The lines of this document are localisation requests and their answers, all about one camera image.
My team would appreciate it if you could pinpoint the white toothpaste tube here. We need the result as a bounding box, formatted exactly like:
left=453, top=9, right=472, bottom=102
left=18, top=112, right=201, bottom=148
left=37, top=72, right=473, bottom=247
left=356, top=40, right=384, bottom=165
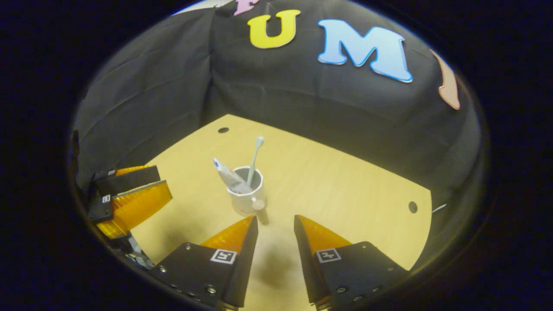
left=212, top=156, right=253, bottom=194

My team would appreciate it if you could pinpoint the wooden desktop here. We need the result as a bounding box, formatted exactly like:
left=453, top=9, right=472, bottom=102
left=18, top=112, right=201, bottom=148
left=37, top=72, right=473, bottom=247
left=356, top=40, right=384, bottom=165
left=130, top=114, right=432, bottom=311

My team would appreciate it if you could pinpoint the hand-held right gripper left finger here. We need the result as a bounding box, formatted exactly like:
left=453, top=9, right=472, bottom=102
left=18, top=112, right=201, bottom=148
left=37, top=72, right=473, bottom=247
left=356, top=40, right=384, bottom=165
left=149, top=215, right=259, bottom=310

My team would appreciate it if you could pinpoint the black backdrop cloth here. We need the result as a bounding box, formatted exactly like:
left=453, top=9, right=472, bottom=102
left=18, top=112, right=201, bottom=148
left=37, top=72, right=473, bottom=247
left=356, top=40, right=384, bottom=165
left=71, top=0, right=482, bottom=208

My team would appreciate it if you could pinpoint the pale green toothbrush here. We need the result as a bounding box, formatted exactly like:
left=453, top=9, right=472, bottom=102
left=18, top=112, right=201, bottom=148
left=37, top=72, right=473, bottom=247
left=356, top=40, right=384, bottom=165
left=246, top=136, right=265, bottom=186

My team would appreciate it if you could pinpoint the white cup with wooden handle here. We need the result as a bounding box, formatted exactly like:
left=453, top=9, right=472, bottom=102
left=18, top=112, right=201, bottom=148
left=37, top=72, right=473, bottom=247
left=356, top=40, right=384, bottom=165
left=227, top=166, right=267, bottom=217

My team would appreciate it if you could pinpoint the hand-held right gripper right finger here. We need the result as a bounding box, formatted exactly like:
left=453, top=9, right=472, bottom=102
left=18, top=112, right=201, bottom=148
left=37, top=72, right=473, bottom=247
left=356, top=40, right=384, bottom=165
left=294, top=214, right=410, bottom=311

